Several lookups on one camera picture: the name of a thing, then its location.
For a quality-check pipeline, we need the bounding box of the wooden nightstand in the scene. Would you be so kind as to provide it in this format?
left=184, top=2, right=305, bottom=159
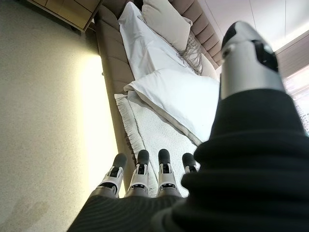
left=23, top=0, right=98, bottom=37

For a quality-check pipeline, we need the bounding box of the white duvet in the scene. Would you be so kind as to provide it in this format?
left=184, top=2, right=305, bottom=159
left=124, top=68, right=221, bottom=147

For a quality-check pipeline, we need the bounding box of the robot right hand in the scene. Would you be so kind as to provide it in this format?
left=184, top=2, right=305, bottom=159
left=65, top=21, right=309, bottom=232

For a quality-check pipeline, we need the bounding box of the beige pillow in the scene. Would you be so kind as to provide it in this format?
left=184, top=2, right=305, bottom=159
left=200, top=57, right=222, bottom=79
left=141, top=0, right=193, bottom=51

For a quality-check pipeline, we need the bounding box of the white fringed fluffy throw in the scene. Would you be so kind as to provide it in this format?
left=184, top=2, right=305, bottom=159
left=113, top=93, right=202, bottom=198

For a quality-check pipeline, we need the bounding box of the fringed macrame cushion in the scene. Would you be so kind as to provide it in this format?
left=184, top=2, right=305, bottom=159
left=177, top=31, right=205, bottom=73

